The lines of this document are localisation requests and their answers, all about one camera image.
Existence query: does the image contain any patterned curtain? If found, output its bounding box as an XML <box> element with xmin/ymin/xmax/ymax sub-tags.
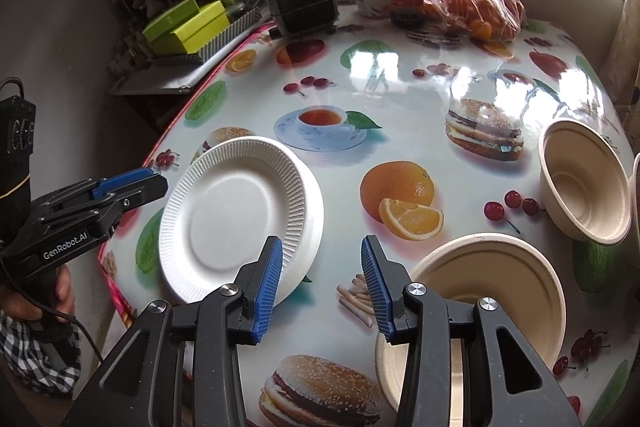
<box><xmin>600</xmin><ymin>0</ymin><xmax>640</xmax><ymax>118</ymax></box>

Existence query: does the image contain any grey side shelf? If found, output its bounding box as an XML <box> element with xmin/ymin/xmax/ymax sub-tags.
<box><xmin>109</xmin><ymin>57</ymin><xmax>211</xmax><ymax>96</ymax></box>

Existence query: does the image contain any beige paper bowl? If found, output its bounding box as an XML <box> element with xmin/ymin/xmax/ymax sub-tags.
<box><xmin>537</xmin><ymin>118</ymin><xmax>633</xmax><ymax>245</ymax></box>
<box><xmin>375</xmin><ymin>233</ymin><xmax>567</xmax><ymax>425</ymax></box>
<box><xmin>631</xmin><ymin>152</ymin><xmax>640</xmax><ymax>228</ymax></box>

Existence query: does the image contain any person's left forearm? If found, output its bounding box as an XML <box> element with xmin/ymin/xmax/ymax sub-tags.
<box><xmin>0</xmin><ymin>312</ymin><xmax>83</xmax><ymax>403</ymax></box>

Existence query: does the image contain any person's left hand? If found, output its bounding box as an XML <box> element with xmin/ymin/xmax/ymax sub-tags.
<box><xmin>0</xmin><ymin>264</ymin><xmax>77</xmax><ymax>325</ymax></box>

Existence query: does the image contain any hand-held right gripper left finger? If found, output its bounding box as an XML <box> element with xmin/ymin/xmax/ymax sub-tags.
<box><xmin>62</xmin><ymin>235</ymin><xmax>284</xmax><ymax>427</ymax></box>

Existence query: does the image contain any fruit print tablecloth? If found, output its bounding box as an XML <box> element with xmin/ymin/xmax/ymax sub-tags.
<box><xmin>97</xmin><ymin>19</ymin><xmax>636</xmax><ymax>427</ymax></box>

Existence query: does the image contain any striped tray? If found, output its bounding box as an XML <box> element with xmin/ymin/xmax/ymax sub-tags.
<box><xmin>152</xmin><ymin>7</ymin><xmax>263</xmax><ymax>68</ymax></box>

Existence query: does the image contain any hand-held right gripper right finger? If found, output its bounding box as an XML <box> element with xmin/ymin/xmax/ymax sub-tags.
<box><xmin>361</xmin><ymin>234</ymin><xmax>583</xmax><ymax>427</ymax></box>

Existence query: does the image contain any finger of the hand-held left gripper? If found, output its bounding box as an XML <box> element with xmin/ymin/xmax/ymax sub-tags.
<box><xmin>30</xmin><ymin>175</ymin><xmax>169</xmax><ymax>236</ymax></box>
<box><xmin>92</xmin><ymin>167</ymin><xmax>157</xmax><ymax>201</ymax></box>

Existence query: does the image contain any green box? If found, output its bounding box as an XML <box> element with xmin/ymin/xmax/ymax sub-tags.
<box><xmin>142</xmin><ymin>0</ymin><xmax>201</xmax><ymax>42</ymax></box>
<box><xmin>150</xmin><ymin>1</ymin><xmax>233</xmax><ymax>55</ymax></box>

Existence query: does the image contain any black cable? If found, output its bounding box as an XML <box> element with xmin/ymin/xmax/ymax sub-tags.
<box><xmin>0</xmin><ymin>252</ymin><xmax>106</xmax><ymax>364</ymax></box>

